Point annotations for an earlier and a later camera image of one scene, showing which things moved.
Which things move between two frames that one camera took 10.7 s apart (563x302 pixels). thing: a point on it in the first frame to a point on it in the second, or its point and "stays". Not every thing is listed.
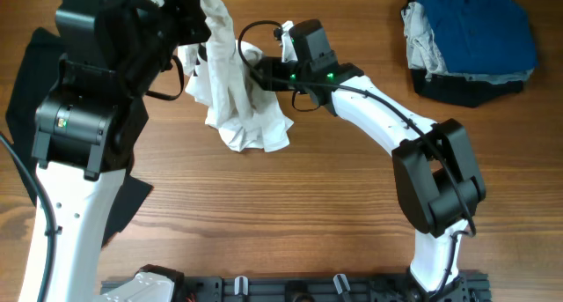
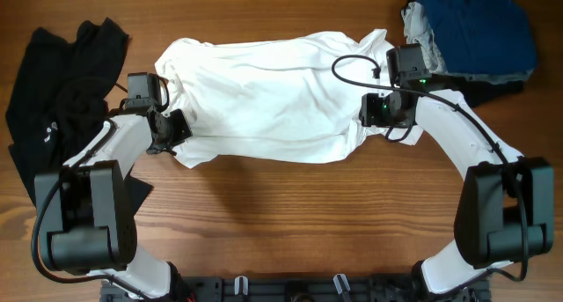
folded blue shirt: [478, 29] stays
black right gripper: [265, 73] to [370, 109]
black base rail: [472, 287] stays
